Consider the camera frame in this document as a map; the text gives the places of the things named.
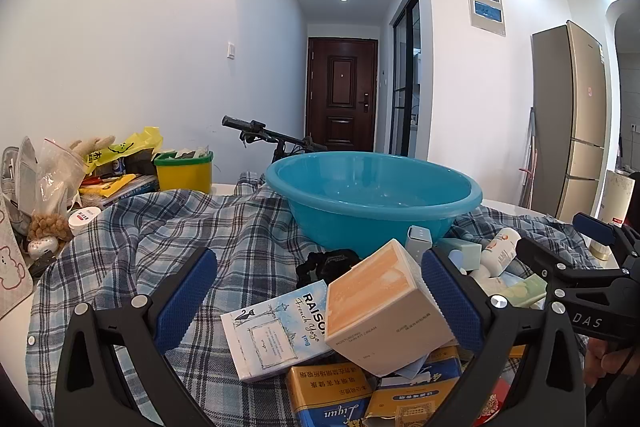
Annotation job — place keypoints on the grey blue small box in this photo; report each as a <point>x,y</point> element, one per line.
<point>419,244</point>

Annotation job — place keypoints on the leaning metal rack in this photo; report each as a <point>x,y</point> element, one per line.
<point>529,157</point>

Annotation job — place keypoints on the person's right hand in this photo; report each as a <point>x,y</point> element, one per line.
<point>602,359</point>

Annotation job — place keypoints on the white light switch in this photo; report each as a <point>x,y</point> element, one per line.
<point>231,50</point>

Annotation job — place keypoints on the brown fuzzy toy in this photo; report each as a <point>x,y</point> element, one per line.
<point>50,224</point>

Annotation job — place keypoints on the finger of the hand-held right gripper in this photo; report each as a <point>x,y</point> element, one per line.
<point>595,227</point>
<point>550,263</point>

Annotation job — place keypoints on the blue plastic basin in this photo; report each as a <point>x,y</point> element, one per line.
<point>370,187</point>

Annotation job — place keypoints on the pale green packet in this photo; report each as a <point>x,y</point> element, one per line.
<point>515,289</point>

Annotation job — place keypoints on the brown entrance door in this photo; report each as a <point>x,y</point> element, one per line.
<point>342,97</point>

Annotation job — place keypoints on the bear printed pouch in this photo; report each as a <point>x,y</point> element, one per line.
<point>12,257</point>

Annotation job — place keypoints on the light blue tissue pack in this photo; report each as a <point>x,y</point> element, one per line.
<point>462,254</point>

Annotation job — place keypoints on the stack of books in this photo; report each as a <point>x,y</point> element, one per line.
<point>125,189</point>

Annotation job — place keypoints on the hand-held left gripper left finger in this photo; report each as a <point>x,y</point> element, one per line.
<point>185,297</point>

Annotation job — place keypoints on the black scrunchie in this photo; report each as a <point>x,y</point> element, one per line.
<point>325,264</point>

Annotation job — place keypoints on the gold blue cigarette pack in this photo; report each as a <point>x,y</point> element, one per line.
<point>325,397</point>
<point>415,397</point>

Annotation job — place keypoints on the black framed glass door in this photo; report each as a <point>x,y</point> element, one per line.
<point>406,82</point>

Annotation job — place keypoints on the yellow container green rim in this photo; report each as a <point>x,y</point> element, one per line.
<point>182,174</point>

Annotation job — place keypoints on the yellow plastic bag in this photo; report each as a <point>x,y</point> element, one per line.
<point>132,144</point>

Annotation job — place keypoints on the blue plaid shirt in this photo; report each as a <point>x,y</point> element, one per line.
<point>150,232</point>

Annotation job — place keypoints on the light blue cigarette box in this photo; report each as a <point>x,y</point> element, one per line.
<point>270,327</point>

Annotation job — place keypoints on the white cylindrical tumbler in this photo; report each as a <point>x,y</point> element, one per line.
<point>612,202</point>

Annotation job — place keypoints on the white lotion bottle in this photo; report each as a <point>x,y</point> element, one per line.
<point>500,249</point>

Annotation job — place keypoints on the beige plush toy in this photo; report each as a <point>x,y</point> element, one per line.
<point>90,144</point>

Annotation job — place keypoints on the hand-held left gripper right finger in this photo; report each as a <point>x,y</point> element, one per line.
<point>450,297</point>

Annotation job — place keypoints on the white square cardboard box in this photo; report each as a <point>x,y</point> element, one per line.
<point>380,307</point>

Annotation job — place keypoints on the clear plastic bag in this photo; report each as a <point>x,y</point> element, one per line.
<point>57,177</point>

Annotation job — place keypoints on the gold refrigerator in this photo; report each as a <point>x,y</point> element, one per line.
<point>565,117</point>

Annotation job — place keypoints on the grey wall panel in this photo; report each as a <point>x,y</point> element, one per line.
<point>486,4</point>

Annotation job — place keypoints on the small white jar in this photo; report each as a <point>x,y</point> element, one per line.
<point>82,221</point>

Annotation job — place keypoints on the grey pouch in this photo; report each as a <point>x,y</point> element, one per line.
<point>17,177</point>

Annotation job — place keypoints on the red white cigarette carton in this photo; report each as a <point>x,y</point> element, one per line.
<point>492,404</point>

